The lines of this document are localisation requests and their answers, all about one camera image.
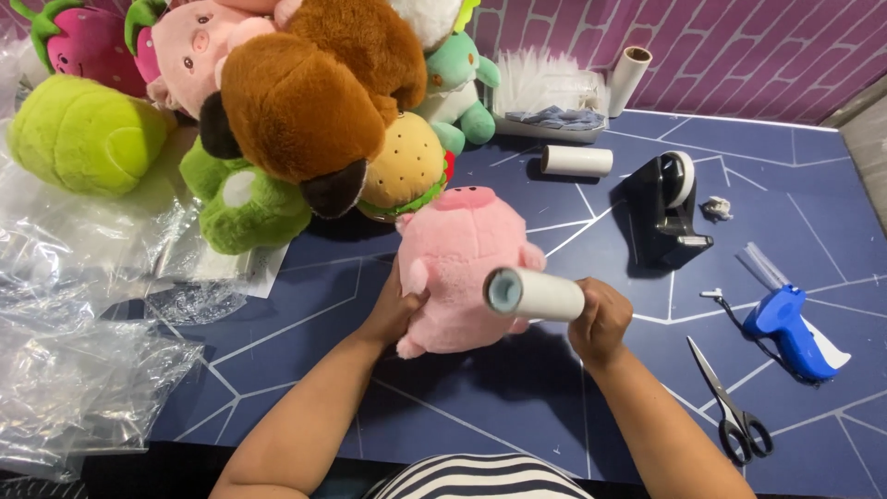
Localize blue tagging gun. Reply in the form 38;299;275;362
700;242;852;384

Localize heap of clear plastic bags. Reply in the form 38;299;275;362
0;35;291;484

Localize white lint roller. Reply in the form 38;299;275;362
483;266;587;323

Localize white plush toy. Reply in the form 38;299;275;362
388;0;481;51

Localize pink pig strawberry-hat plush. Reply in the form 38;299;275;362
125;0;278;119

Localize strawberry plush toy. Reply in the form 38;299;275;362
10;0;148;98

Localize green frog plush toy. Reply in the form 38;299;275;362
179;136;313;256

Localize pink pig plush toy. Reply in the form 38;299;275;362
395;185;547;360

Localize black tape dispenser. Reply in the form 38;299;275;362
621;150;715;270

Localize lime green plush toy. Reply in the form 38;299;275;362
6;74;178;198

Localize white lint roller refill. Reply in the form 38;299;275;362
608;46;653;119
541;144;614;178

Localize person's left hand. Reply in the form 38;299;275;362
358;258;432;347

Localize person's striped shirt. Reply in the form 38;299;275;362
362;453;594;499

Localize black handled scissors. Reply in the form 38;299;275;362
687;336;775;467

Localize teal dinosaur plush toy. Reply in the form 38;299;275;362
414;31;502;156

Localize crumpled white paper scrap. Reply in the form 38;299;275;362
700;196;734;223

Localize white tray with tag pins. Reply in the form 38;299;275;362
491;49;611;144

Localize brown capybara plush toy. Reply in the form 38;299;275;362
200;0;428;220

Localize person's right hand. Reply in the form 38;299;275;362
567;277;634;369

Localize hamburger plush toy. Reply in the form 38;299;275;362
356;111;456;223

